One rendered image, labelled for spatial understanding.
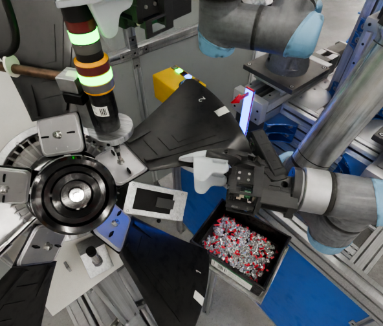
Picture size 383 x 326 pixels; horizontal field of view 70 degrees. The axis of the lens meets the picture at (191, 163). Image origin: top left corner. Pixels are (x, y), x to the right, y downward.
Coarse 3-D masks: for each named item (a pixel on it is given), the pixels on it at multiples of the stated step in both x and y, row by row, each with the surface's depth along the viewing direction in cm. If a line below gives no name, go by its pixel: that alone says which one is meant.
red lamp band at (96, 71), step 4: (108, 60) 35; (104, 64) 34; (108, 64) 35; (76, 68) 34; (80, 68) 34; (84, 68) 34; (88, 68) 34; (92, 68) 34; (96, 68) 34; (100, 68) 34; (104, 68) 35; (108, 68) 35; (80, 72) 34; (84, 72) 34; (88, 72) 34; (92, 72) 34; (96, 72) 34; (100, 72) 35; (104, 72) 35; (88, 76) 35; (92, 76) 35
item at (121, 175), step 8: (120, 144) 53; (104, 152) 52; (120, 152) 52; (128, 152) 52; (104, 160) 50; (112, 160) 50; (128, 160) 50; (136, 160) 50; (112, 168) 49; (120, 168) 49; (136, 168) 49; (144, 168) 49; (120, 176) 48; (128, 176) 48; (136, 176) 48; (120, 184) 47
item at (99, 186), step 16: (48, 160) 48; (64, 160) 39; (80, 160) 40; (96, 160) 42; (32, 176) 47; (48, 176) 38; (64, 176) 40; (80, 176) 41; (96, 176) 42; (112, 176) 43; (32, 192) 38; (48, 192) 39; (64, 192) 40; (96, 192) 42; (112, 192) 43; (32, 208) 38; (48, 208) 39; (64, 208) 40; (80, 208) 41; (96, 208) 42; (112, 208) 43; (48, 224) 38; (64, 224) 40; (80, 224) 41; (96, 224) 42
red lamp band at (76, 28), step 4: (64, 20) 31; (92, 20) 31; (68, 24) 30; (72, 24) 30; (76, 24) 30; (80, 24) 30; (84, 24) 31; (88, 24) 31; (92, 24) 31; (68, 28) 31; (72, 28) 31; (76, 28) 31; (80, 28) 31; (84, 28) 31; (88, 28) 31; (92, 28) 31; (72, 32) 31; (76, 32) 31; (80, 32) 31; (84, 32) 31
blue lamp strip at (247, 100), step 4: (252, 92) 64; (248, 96) 65; (244, 100) 67; (248, 100) 66; (244, 104) 68; (248, 104) 67; (244, 108) 68; (248, 108) 67; (244, 112) 69; (248, 112) 68; (244, 116) 70; (240, 120) 72; (244, 120) 71; (240, 124) 73; (244, 124) 72; (244, 128) 72; (244, 132) 73
